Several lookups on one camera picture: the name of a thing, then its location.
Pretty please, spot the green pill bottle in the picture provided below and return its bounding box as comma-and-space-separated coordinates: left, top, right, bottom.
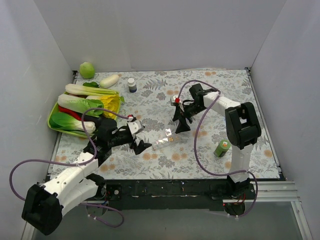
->
214, 139, 231, 158

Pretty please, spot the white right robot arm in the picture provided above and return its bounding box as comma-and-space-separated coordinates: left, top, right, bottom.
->
170, 80, 262, 199

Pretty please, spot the red chili pepper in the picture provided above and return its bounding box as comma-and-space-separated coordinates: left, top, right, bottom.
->
58, 105, 82, 121

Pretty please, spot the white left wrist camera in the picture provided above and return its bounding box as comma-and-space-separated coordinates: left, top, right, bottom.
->
127, 115, 145, 136

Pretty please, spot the white pill bottle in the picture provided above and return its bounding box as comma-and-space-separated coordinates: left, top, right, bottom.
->
127, 78, 137, 93

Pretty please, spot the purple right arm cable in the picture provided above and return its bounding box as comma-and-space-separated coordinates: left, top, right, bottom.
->
176, 79, 258, 218

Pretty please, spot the green plastic tray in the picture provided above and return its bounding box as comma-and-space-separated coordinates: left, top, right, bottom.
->
47, 93, 124, 137

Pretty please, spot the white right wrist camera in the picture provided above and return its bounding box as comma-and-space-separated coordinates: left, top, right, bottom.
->
170, 95, 182, 106

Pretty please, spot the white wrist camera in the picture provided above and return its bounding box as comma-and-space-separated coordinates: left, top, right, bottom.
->
127, 115, 145, 136
170, 95, 182, 106

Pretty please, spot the napa cabbage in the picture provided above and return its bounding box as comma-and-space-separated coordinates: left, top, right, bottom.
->
57, 94, 104, 114

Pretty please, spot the long bok choy stalk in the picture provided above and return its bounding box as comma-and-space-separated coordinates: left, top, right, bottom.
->
65, 84, 120, 96

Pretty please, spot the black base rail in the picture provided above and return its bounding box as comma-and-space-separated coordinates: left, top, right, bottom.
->
77, 178, 258, 212

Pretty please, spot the yellow leafy vegetable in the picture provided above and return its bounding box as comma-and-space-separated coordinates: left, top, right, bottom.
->
100, 94, 121, 114

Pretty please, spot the green bok choy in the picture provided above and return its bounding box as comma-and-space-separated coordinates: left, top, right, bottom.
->
49, 112, 84, 132

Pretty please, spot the purple eggplant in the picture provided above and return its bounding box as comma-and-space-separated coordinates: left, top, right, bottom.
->
83, 115, 107, 129

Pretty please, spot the green round cabbage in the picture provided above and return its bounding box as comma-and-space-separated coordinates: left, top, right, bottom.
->
79, 62, 96, 79

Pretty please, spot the white radish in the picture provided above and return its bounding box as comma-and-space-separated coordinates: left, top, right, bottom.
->
99, 74, 120, 89

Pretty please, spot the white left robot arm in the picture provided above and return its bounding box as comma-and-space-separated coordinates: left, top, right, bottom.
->
21, 116, 151, 236

